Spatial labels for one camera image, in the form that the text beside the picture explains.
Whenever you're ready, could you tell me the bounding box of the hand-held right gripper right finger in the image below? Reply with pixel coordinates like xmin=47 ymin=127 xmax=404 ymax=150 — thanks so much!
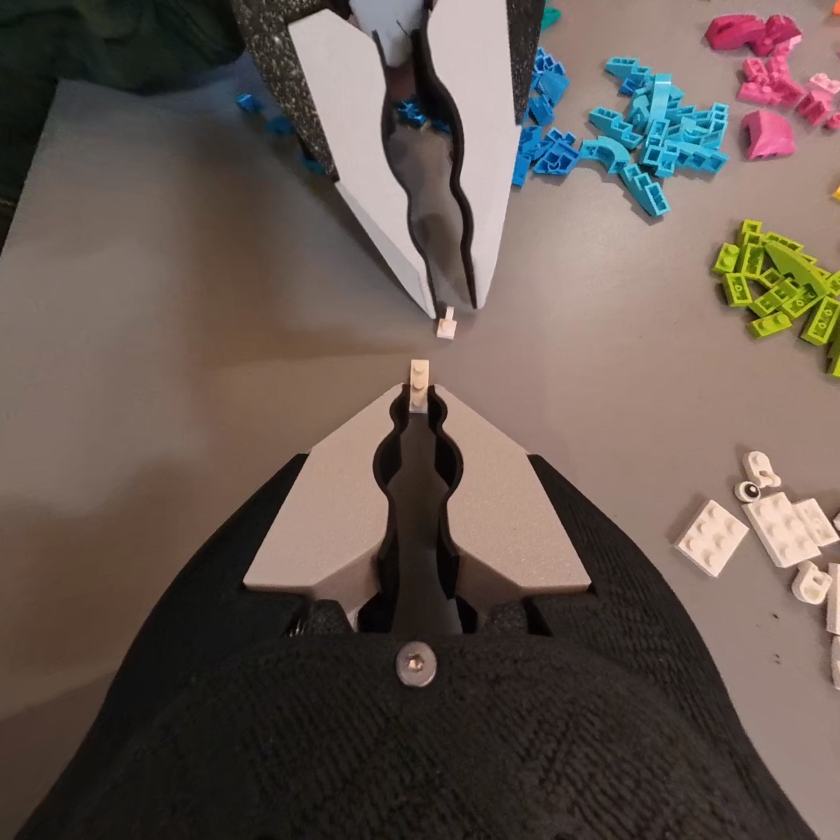
xmin=430 ymin=385 xmax=593 ymax=634

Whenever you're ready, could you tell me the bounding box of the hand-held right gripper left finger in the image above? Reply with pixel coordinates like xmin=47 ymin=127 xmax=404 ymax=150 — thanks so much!
xmin=243 ymin=382 xmax=421 ymax=634

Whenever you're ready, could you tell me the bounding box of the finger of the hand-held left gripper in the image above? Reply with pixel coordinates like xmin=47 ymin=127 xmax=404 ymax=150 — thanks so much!
xmin=287 ymin=5 xmax=438 ymax=319
xmin=412 ymin=0 xmax=526 ymax=311

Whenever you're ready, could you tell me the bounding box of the pile of dark blue lego bricks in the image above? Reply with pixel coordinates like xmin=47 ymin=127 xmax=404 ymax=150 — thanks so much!
xmin=235 ymin=46 xmax=584 ymax=193

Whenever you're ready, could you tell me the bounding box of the pile of light blue lego bricks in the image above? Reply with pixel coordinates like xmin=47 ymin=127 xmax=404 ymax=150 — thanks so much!
xmin=581 ymin=56 xmax=732 ymax=217

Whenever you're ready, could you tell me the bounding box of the pile of white lego bricks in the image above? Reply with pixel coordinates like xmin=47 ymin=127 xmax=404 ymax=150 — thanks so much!
xmin=671 ymin=449 xmax=840 ymax=690

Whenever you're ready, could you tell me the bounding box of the pile of pink lego bricks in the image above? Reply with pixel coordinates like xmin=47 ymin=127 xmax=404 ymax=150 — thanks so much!
xmin=705 ymin=13 xmax=840 ymax=161

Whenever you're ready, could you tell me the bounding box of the pile of lime green lego bricks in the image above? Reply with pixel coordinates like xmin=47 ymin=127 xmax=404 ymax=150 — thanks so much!
xmin=712 ymin=220 xmax=840 ymax=378

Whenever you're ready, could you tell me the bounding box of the dark cloth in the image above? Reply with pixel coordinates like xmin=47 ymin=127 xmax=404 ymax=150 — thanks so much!
xmin=0 ymin=0 xmax=245 ymax=237

